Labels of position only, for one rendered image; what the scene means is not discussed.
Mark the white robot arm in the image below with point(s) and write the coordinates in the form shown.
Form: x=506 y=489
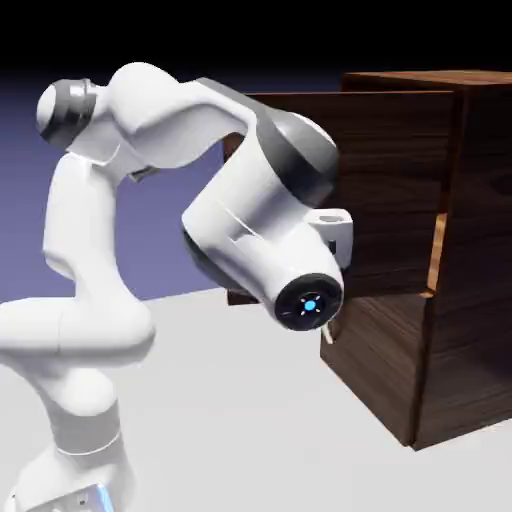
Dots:
x=88 y=224

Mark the dark wood cabinet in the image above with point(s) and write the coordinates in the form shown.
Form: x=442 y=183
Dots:
x=476 y=248

